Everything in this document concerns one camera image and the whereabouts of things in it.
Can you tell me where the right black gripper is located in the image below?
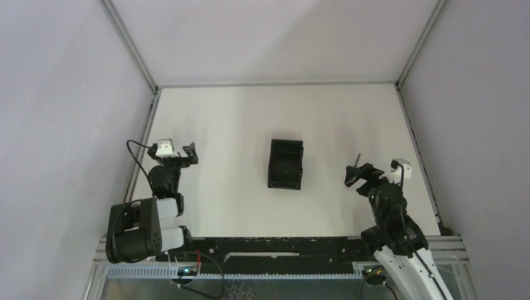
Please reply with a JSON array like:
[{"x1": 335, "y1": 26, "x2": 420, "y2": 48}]
[{"x1": 344, "y1": 162, "x2": 401, "y2": 225}]

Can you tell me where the white slotted cable duct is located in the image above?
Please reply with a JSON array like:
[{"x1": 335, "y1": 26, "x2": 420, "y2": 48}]
[{"x1": 107, "y1": 265, "x2": 365, "y2": 279}]

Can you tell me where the left controller board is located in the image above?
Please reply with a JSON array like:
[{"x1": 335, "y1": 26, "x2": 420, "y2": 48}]
[{"x1": 176, "y1": 267, "x2": 198, "y2": 278}]

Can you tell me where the aluminium frame rail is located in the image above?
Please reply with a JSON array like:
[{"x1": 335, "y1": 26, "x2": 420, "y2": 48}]
[{"x1": 91, "y1": 236, "x2": 471, "y2": 266}]

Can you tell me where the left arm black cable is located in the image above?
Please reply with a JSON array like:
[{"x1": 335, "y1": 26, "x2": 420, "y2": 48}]
[{"x1": 126, "y1": 139, "x2": 155, "y2": 187}]

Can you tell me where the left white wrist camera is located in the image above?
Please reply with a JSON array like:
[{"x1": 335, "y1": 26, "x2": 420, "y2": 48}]
[{"x1": 155, "y1": 139, "x2": 175, "y2": 158}]

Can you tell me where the black plastic bin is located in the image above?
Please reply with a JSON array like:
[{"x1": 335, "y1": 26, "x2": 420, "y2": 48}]
[{"x1": 267, "y1": 139, "x2": 304, "y2": 191}]

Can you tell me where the right controller board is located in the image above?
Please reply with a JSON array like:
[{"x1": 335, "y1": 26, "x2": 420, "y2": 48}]
[{"x1": 363, "y1": 266, "x2": 388, "y2": 286}]

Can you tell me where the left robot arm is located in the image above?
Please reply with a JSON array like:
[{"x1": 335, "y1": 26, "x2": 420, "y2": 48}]
[{"x1": 105, "y1": 139, "x2": 199, "y2": 264}]

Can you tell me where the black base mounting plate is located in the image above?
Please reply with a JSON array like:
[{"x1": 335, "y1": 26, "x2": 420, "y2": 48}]
[{"x1": 155, "y1": 237, "x2": 375, "y2": 275}]

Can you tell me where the controller board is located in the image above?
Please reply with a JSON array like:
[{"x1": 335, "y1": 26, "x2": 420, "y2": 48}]
[
  {"x1": 176, "y1": 267, "x2": 198, "y2": 278},
  {"x1": 363, "y1": 266, "x2": 388, "y2": 286}
]

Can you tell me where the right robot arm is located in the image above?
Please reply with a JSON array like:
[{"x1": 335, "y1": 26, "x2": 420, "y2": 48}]
[{"x1": 344, "y1": 159, "x2": 452, "y2": 299}]

